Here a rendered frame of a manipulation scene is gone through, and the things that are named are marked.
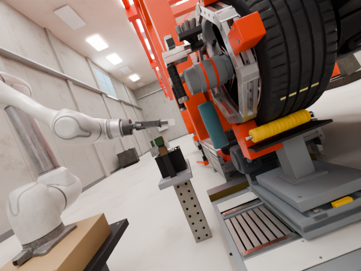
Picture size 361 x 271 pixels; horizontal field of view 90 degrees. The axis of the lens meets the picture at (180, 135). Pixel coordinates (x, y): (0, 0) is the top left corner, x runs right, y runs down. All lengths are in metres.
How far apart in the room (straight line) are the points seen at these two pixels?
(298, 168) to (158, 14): 1.34
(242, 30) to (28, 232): 1.06
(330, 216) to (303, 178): 0.18
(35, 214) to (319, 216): 1.11
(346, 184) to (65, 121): 1.03
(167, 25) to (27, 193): 1.31
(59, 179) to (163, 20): 1.24
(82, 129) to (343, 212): 0.98
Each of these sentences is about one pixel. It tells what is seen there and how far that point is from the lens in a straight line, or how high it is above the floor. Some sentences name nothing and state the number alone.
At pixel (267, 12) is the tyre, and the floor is 0.88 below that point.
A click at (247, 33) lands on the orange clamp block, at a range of 0.63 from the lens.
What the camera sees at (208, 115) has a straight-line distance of 0.98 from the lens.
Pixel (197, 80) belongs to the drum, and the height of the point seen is 0.83.
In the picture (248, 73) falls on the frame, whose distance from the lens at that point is 0.69.
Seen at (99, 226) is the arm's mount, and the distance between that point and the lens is 1.03.
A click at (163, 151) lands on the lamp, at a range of 0.86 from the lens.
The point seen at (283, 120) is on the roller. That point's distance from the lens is 0.86.
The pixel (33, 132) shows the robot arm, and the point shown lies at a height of 0.92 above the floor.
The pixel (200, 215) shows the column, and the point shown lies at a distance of 1.17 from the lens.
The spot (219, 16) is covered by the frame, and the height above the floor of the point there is 0.95.
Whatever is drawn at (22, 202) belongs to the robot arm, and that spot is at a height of 0.62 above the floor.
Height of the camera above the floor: 0.65
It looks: 1 degrees down
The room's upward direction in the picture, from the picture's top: 22 degrees counter-clockwise
